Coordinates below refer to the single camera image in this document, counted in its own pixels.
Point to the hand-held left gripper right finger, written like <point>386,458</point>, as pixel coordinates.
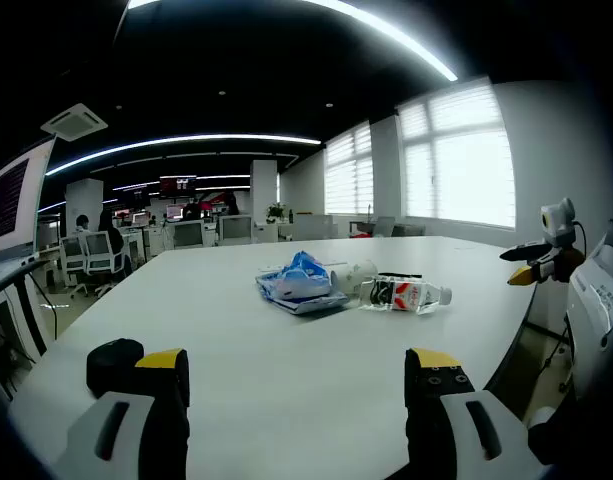
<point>436,400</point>

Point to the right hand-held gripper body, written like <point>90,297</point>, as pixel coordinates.
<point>558,222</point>

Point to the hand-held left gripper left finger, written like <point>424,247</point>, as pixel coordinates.
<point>161,400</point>

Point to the black computer mouse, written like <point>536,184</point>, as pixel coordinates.
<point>111,365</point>

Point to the clear water bottle red label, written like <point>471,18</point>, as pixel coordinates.
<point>406,296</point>

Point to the white paper cup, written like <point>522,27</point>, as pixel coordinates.
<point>356,275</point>

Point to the white blue plastic bag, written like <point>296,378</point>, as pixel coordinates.
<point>306,305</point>

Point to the blue tissue pack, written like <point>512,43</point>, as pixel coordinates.
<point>306,275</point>

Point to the person's right hand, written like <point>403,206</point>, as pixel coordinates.
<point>568,265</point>

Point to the white chest device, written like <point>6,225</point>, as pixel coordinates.
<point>593,300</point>

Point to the window with white blinds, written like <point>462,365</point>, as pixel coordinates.
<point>348,175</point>
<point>461,170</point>

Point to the white table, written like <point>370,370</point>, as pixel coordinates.
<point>286,360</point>

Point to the white mesh office chair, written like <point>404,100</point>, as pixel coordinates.
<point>72,255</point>
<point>98,255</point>
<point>236,230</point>
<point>188,234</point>

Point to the hanging display screen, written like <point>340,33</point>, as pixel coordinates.
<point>178,185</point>

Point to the potted green plant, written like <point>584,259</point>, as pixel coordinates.
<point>276,212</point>

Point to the curved ceiling light strip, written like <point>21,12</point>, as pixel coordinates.
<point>411,42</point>
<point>211,136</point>

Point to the white-framed monitor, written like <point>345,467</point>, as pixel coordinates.
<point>11,200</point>

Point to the ceiling air conditioner vent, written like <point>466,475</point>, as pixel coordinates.
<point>76,122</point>

